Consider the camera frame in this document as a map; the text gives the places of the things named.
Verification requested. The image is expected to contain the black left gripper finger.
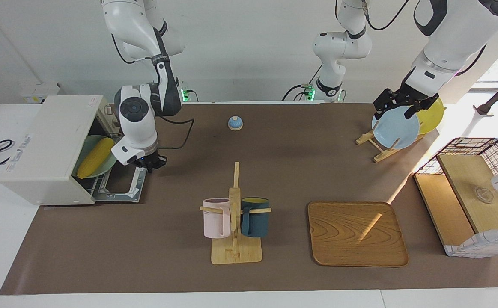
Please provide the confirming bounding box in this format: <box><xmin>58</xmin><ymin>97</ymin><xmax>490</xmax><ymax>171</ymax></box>
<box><xmin>404</xmin><ymin>96</ymin><xmax>439</xmax><ymax>119</ymax></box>
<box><xmin>374</xmin><ymin>89</ymin><xmax>397</xmax><ymax>120</ymax></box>

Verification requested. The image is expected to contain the oven door with handle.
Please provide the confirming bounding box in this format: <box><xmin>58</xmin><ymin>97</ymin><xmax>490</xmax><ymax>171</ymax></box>
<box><xmin>91</xmin><ymin>165</ymin><xmax>147</xmax><ymax>203</ymax></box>

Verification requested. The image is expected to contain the yellow corn cob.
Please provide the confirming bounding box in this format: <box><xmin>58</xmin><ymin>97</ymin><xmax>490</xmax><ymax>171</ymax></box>
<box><xmin>76</xmin><ymin>137</ymin><xmax>115</xmax><ymax>179</ymax></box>

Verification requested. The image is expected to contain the light green plate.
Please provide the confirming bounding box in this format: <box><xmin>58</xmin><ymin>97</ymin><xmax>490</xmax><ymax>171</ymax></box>
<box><xmin>72</xmin><ymin>135</ymin><xmax>117</xmax><ymax>178</ymax></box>

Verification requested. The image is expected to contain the white toaster oven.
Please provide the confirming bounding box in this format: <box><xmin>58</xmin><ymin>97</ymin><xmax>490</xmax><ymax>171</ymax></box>
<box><xmin>0</xmin><ymin>95</ymin><xmax>121</xmax><ymax>206</ymax></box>

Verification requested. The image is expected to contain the yellow plate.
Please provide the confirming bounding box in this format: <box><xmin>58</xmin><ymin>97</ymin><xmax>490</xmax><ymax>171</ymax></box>
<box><xmin>417</xmin><ymin>98</ymin><xmax>445</xmax><ymax>135</ymax></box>

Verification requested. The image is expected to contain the light blue plate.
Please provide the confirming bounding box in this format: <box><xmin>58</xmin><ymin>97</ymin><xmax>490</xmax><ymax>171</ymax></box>
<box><xmin>372</xmin><ymin>106</ymin><xmax>420</xmax><ymax>150</ymax></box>

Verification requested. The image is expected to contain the wooden plate rack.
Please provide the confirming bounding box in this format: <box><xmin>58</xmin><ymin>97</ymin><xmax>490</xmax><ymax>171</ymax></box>
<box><xmin>356</xmin><ymin>130</ymin><xmax>425</xmax><ymax>163</ymax></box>

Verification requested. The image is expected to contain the brown table mat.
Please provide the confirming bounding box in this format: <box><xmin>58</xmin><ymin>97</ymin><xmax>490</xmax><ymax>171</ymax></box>
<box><xmin>0</xmin><ymin>103</ymin><xmax>498</xmax><ymax>296</ymax></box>

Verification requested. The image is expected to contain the pink mug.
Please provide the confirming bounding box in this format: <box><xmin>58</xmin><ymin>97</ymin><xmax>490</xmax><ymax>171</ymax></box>
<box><xmin>203</xmin><ymin>198</ymin><xmax>231</xmax><ymax>239</ymax></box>

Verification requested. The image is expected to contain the small clear glass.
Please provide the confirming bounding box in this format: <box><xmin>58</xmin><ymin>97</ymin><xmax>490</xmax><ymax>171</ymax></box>
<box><xmin>474</xmin><ymin>186</ymin><xmax>494</xmax><ymax>204</ymax></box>

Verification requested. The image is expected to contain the dark blue mug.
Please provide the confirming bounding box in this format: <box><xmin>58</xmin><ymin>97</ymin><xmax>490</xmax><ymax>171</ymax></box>
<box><xmin>240</xmin><ymin>197</ymin><xmax>270</xmax><ymax>238</ymax></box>

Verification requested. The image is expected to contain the wooden mug rack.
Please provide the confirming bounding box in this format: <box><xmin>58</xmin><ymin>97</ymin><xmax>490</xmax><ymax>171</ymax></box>
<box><xmin>200</xmin><ymin>162</ymin><xmax>272</xmax><ymax>265</ymax></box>

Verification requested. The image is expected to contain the wooden serving tray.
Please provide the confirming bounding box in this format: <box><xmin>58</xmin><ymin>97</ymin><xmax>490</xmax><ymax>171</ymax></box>
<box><xmin>307</xmin><ymin>201</ymin><xmax>409</xmax><ymax>267</ymax></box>

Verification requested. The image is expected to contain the white checkered cloth liner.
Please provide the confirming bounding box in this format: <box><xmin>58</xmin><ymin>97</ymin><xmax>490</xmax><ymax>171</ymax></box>
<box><xmin>444</xmin><ymin>225</ymin><xmax>498</xmax><ymax>258</ymax></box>

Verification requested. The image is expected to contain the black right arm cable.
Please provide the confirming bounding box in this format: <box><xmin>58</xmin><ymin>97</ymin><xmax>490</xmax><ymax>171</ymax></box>
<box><xmin>111</xmin><ymin>33</ymin><xmax>196</xmax><ymax>150</ymax></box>

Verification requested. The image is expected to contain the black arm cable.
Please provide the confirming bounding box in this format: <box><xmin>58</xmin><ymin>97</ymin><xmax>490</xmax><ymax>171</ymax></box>
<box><xmin>360</xmin><ymin>0</ymin><xmax>485</xmax><ymax>83</ymax></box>
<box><xmin>111</xmin><ymin>33</ymin><xmax>196</xmax><ymax>150</ymax></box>

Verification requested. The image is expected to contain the metal oven wire rack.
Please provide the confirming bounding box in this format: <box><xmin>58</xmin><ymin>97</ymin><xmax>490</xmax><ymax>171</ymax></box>
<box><xmin>79</xmin><ymin>169</ymin><xmax>113</xmax><ymax>196</ymax></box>

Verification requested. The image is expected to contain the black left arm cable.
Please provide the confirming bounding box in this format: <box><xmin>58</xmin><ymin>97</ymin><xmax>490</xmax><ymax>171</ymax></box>
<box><xmin>360</xmin><ymin>0</ymin><xmax>485</xmax><ymax>83</ymax></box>

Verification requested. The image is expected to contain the wire basket with wooden shelves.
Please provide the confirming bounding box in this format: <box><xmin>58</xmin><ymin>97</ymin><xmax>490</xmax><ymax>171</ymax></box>
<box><xmin>413</xmin><ymin>137</ymin><xmax>498</xmax><ymax>258</ymax></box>

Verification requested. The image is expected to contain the black base cable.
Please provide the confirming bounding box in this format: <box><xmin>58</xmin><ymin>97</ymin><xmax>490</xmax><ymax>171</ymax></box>
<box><xmin>282</xmin><ymin>66</ymin><xmax>323</xmax><ymax>101</ymax></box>

